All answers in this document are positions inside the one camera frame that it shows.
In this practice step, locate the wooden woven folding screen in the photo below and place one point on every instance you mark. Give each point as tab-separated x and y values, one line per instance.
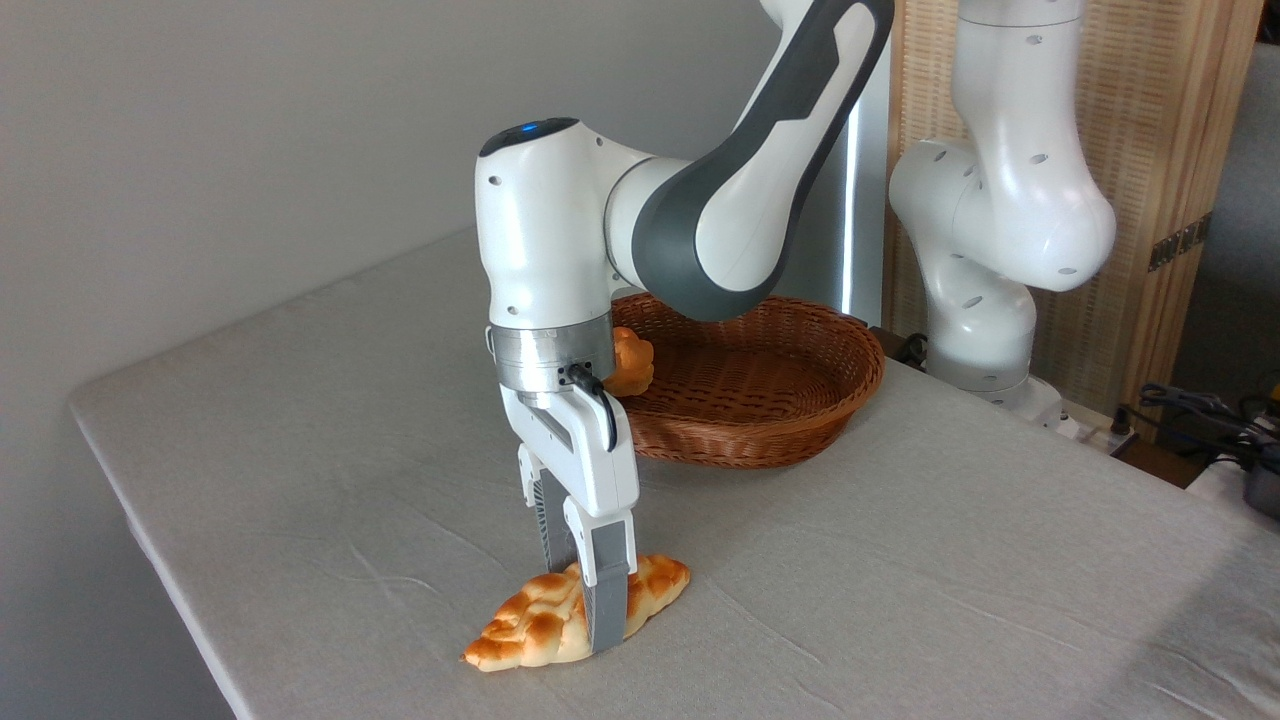
1135	100

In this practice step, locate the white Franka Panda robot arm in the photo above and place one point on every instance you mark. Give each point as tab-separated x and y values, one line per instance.
560	240

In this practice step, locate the small round knotted bread roll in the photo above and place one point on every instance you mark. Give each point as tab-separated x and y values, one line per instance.
632	365

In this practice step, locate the black metal screen hinge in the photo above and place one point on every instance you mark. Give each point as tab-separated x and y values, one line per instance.
1180	241

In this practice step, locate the black clamp behind basket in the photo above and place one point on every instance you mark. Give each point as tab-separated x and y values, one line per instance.
905	348

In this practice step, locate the grey tablecloth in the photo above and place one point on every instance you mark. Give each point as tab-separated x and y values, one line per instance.
350	480

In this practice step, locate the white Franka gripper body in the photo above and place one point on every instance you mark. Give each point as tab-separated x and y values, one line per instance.
600	460

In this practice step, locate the long braided bread loaf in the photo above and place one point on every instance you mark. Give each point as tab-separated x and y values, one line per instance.
525	625

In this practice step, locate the silver vertical post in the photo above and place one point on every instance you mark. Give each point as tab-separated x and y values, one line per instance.
868	200

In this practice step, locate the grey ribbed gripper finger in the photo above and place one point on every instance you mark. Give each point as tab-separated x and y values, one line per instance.
605	590
553	520

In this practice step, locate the brown oval wicker basket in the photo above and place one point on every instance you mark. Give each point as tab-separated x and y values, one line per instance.
760	400

